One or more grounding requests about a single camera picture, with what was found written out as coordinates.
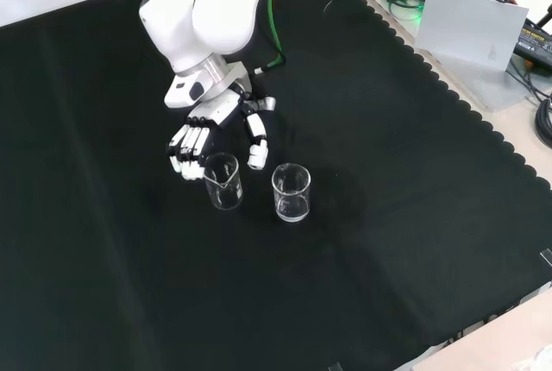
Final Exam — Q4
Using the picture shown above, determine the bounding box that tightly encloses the black power adapter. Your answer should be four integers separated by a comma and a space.
511, 18, 552, 68

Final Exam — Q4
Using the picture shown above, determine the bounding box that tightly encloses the coiled black cable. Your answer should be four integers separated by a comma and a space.
533, 93, 552, 148

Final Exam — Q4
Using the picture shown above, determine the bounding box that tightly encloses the clear glass beaker with spout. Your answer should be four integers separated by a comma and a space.
203, 151, 244, 211

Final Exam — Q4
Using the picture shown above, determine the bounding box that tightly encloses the black bench cloth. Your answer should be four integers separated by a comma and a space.
0, 0, 552, 371

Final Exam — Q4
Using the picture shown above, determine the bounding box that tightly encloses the green cable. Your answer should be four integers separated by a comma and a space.
254, 0, 288, 75

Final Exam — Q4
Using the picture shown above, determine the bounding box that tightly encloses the clear plastic base plate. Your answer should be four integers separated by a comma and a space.
424, 47, 543, 112

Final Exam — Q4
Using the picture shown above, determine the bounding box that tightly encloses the white wrist camera shell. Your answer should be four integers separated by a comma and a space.
163, 72, 207, 110

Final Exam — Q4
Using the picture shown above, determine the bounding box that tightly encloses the pale board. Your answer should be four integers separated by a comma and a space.
413, 0, 530, 73

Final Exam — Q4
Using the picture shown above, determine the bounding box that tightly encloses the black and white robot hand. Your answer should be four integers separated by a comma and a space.
166, 81, 278, 181

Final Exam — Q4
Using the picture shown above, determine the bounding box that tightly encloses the clear glass beaker with markings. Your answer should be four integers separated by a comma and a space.
271, 163, 313, 223

